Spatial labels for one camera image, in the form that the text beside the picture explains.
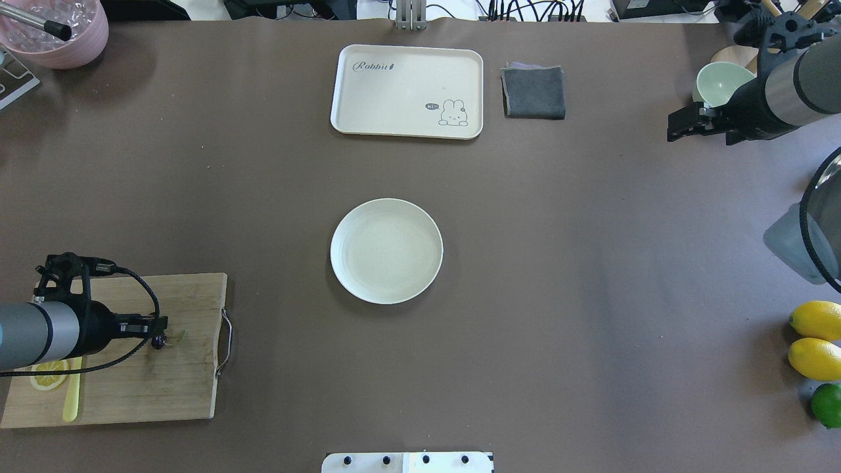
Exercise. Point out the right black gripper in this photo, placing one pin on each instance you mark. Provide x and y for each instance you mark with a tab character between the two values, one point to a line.
748	107

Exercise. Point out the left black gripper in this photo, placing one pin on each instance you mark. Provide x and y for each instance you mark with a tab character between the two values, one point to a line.
98	326

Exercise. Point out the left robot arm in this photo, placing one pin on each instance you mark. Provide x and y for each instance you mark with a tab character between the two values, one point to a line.
42	332

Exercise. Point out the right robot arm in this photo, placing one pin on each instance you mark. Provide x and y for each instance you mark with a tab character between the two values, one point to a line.
794	91

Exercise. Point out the cream rabbit tray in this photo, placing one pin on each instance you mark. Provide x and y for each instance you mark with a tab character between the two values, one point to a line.
408	91

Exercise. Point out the green bowl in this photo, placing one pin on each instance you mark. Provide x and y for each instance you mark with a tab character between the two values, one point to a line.
716	82

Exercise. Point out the bamboo cutting board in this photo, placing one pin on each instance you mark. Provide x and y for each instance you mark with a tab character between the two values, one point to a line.
174	383

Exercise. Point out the wooden stand with base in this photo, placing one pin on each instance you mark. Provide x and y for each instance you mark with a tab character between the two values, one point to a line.
748	57

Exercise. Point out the yellow plastic knife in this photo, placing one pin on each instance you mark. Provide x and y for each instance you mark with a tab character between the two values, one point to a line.
72	398

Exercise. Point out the lower lemon slice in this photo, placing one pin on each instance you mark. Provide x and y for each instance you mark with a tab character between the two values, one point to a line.
49	375

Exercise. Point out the grey folded cloth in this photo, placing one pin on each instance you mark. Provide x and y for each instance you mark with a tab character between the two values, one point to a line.
534	92

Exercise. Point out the upper yellow lemon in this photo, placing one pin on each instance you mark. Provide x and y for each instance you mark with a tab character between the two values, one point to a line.
817	319

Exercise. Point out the yellow lemon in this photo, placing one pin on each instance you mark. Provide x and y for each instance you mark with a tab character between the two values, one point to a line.
817	319
815	359

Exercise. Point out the cream round plate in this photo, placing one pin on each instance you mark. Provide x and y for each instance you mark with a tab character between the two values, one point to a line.
386	251

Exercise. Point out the lower yellow lemon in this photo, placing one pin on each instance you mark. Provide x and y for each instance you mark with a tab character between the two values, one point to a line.
815	359

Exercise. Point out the pink bowl of ice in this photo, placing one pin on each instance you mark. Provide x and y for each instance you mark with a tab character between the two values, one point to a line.
90	32

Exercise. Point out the green lime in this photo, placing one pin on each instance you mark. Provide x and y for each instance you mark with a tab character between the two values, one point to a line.
825	405

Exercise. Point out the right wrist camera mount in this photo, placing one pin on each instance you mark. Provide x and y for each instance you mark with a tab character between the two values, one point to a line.
780	38

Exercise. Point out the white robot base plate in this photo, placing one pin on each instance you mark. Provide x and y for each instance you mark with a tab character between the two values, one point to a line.
420	461

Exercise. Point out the aluminium frame post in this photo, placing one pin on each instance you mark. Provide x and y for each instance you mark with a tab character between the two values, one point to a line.
410	15

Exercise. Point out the metal scoop handle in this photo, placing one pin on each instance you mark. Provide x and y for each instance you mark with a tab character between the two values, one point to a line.
55	29

